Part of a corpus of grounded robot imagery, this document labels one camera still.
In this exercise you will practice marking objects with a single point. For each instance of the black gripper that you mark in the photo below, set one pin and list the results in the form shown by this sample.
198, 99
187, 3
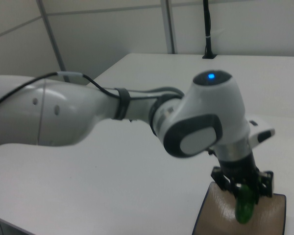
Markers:
237, 169

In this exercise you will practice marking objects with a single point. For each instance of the green cucumber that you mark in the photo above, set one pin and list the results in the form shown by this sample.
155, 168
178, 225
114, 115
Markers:
245, 205

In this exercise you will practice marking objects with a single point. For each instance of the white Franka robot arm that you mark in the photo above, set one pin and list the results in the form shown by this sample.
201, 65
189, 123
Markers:
63, 112

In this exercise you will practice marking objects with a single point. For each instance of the brown square ceramic plate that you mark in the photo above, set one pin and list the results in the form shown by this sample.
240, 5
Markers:
218, 215

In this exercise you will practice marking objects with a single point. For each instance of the black pole base mount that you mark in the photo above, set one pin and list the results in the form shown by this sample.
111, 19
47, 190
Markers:
209, 56

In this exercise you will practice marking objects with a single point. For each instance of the black camera pole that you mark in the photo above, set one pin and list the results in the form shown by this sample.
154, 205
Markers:
207, 22

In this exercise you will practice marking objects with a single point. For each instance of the grey partition frame post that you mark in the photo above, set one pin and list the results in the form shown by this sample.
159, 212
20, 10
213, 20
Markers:
52, 41
168, 24

